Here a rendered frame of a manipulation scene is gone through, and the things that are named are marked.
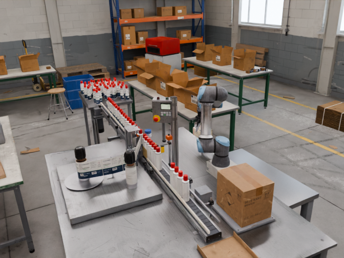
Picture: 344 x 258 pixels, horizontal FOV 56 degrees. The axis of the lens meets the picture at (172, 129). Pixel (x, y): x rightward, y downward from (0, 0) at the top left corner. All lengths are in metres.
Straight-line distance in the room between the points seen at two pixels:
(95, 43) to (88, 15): 0.80
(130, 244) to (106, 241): 0.16
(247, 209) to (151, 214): 0.66
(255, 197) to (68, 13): 8.43
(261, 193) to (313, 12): 6.61
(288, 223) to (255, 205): 0.28
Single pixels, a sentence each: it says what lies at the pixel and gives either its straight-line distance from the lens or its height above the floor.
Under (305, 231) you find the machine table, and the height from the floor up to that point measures 0.83.
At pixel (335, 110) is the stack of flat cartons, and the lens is 6.22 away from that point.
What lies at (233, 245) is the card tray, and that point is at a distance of 2.12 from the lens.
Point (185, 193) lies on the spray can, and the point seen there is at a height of 0.96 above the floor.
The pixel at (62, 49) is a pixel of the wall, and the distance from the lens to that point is 9.84.
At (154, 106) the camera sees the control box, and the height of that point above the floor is 1.42.
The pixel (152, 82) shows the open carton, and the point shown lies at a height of 0.90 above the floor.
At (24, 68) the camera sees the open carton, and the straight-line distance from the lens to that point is 7.66.
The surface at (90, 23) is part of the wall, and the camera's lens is 10.01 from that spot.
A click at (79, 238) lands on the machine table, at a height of 0.83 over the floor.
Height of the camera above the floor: 2.25
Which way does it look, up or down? 23 degrees down
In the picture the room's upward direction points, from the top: 2 degrees counter-clockwise
